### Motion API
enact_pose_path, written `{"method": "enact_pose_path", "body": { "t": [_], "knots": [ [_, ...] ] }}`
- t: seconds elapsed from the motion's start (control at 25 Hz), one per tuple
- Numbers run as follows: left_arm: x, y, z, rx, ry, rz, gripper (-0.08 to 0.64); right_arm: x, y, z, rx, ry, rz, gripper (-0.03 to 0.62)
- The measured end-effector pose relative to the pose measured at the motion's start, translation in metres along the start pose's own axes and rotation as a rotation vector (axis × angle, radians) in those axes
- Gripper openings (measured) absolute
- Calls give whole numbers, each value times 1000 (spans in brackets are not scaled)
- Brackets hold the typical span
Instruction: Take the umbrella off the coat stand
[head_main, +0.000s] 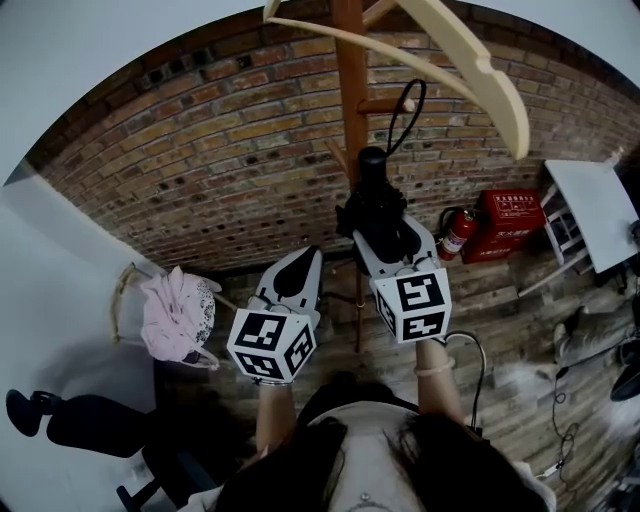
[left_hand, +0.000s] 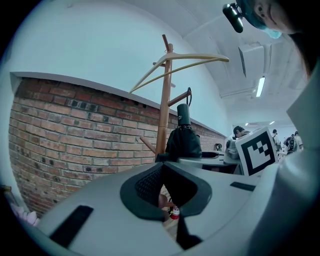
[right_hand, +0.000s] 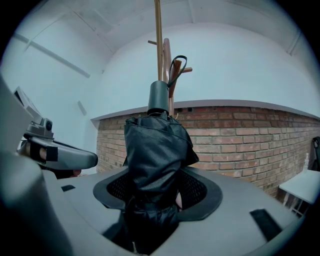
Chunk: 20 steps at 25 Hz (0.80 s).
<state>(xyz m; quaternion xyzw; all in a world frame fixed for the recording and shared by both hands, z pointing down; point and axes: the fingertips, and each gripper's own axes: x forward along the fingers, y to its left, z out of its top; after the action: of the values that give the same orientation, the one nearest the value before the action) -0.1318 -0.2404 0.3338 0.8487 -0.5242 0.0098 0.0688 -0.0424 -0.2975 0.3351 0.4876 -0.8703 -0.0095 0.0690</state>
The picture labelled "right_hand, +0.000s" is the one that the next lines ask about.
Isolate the white folding table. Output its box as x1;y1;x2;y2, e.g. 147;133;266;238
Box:
278;169;320;217

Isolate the thin light wooden pole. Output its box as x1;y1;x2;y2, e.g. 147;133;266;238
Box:
153;0;164;81

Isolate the black bag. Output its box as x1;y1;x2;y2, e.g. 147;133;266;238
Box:
309;136;320;172

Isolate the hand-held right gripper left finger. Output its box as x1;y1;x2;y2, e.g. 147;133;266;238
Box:
41;171;137;256

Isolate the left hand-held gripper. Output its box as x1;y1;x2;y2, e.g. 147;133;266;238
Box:
13;86;99;171

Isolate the brown wooden coat rack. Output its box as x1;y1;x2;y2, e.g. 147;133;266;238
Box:
147;37;194;211

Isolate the black umbrella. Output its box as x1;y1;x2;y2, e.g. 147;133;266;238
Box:
122;55;200;255

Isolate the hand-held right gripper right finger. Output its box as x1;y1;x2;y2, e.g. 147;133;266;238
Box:
149;167;305;256

